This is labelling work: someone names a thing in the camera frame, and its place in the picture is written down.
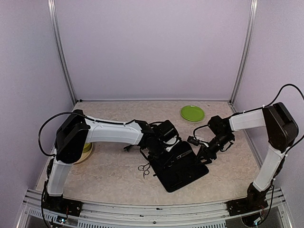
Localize green plate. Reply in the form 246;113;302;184
180;105;205;122

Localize black hair clip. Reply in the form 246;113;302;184
123;145;134;152

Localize left aluminium frame post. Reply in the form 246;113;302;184
47;0;77;105

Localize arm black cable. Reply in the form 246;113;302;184
38;112;84;157
262;83;304;109

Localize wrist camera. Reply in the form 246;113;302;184
187;136;209;146
164;136;181;152

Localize aluminium frame post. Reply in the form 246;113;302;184
47;0;77;105
229;0;258;106

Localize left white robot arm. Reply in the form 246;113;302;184
46;109;181;211

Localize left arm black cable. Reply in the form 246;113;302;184
38;112;84;157

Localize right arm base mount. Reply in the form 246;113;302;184
226;198;268;216

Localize black tool pouch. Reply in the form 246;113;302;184
150;141;209;193

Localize green bowl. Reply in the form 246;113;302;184
83;143;92;153

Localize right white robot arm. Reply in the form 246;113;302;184
196;102;299;211

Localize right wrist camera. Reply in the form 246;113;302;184
187;136;209;146

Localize front aluminium rail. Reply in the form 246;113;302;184
15;189;294;228

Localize silver scissors near pouch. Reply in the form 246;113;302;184
138;163;150;179

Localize silver scissors black blades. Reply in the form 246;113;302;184
171;150;193;163

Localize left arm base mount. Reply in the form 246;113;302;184
42;192;83;217

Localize right aluminium frame post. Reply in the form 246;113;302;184
229;0;258;106

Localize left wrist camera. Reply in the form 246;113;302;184
164;136;181;152

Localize beige plate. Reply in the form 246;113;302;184
75;144;93;164

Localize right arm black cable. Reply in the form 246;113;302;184
262;83;304;109

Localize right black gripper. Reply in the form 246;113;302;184
194;133;232;167

